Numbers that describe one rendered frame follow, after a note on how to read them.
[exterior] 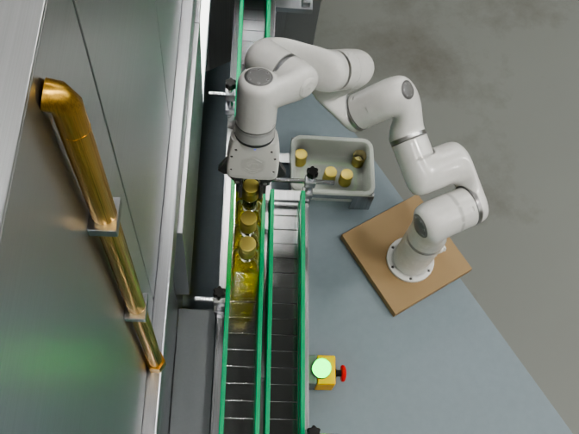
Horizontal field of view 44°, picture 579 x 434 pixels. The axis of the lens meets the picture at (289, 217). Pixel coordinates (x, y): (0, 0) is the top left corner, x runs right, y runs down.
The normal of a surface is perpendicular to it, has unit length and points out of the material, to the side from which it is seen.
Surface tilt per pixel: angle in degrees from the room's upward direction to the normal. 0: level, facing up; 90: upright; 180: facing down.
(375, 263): 1
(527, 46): 0
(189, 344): 0
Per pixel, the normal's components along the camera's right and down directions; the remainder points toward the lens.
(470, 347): 0.09, -0.42
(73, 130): 0.25, 0.89
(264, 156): 0.07, 0.75
